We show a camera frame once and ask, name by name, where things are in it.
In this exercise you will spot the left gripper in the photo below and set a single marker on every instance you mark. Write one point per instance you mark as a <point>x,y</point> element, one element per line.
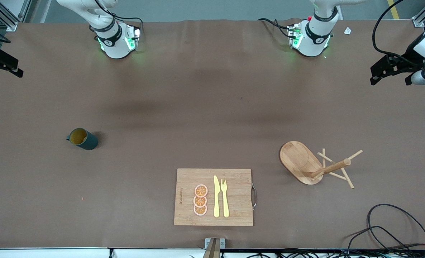
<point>407,61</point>

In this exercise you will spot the teal cup with yellow inside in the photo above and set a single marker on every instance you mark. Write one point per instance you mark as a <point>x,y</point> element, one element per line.
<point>87,143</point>

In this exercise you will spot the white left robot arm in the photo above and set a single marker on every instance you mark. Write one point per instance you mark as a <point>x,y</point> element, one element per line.
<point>314,39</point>

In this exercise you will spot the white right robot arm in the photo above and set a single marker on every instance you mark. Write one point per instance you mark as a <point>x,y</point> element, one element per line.
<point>115,46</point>

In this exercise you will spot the wooden mug rack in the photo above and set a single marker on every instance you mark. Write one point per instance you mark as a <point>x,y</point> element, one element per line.
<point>298,157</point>

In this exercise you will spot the small white paper scrap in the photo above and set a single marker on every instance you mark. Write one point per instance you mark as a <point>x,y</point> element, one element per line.
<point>347,30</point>

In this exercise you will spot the yellow plastic fork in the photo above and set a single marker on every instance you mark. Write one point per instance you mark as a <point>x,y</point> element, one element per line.
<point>225,206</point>

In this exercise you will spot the yellow plastic knife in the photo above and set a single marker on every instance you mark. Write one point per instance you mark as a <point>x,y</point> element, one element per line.
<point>216,200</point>

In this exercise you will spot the orange slice toy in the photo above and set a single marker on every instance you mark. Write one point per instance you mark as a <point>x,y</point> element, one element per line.
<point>201,190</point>
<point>200,210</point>
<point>200,201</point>

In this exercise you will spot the aluminium camera post with bracket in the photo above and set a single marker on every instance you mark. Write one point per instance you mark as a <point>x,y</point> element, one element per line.
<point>214,247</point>

